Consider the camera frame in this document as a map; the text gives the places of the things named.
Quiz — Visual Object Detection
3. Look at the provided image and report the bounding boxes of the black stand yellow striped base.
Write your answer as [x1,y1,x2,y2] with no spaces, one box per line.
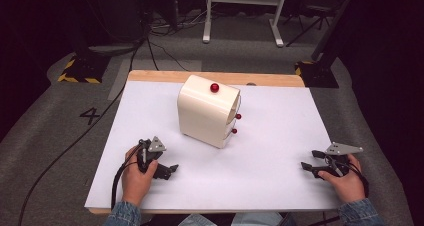
[57,35,112,85]
[294,0,359,89]

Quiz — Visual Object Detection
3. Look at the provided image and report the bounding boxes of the left hand-held gripper black cable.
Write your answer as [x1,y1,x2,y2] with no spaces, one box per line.
[110,141,145,211]

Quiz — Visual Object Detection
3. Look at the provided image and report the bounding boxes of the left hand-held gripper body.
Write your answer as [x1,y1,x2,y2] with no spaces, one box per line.
[136,135,168,179]

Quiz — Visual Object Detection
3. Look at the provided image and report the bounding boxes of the black tripod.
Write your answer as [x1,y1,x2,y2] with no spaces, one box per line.
[285,4,336,48]

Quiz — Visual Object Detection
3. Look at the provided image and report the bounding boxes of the person's left hand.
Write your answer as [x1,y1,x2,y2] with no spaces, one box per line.
[121,145,160,208]

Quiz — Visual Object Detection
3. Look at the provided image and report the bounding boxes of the wooden table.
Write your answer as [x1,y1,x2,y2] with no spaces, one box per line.
[84,69,342,216]

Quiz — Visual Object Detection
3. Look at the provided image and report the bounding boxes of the right hand-held gripper black cable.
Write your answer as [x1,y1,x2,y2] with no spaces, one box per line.
[346,161,371,199]

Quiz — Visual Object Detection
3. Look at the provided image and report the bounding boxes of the cream drawer cabinet red knobs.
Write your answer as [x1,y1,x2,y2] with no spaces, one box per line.
[176,73,243,150]

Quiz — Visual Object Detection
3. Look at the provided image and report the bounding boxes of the long black floor cable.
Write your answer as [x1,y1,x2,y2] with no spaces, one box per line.
[17,35,149,226]

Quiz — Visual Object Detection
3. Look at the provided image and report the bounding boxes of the hand-held gripper black cable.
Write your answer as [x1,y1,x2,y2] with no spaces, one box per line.
[110,141,145,211]
[346,161,371,199]

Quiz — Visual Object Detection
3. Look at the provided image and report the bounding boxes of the white sheet mat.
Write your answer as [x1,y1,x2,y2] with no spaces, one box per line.
[84,80,342,211]

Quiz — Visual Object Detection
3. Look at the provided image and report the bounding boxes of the person's right hand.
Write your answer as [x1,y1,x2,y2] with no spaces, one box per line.
[317,153,367,205]

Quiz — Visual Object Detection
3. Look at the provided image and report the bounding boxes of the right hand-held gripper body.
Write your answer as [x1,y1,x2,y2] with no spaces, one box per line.
[324,141,364,178]

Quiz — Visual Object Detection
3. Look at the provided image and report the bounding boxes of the bundle of floor cables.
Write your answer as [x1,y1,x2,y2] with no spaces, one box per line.
[146,2,214,72]

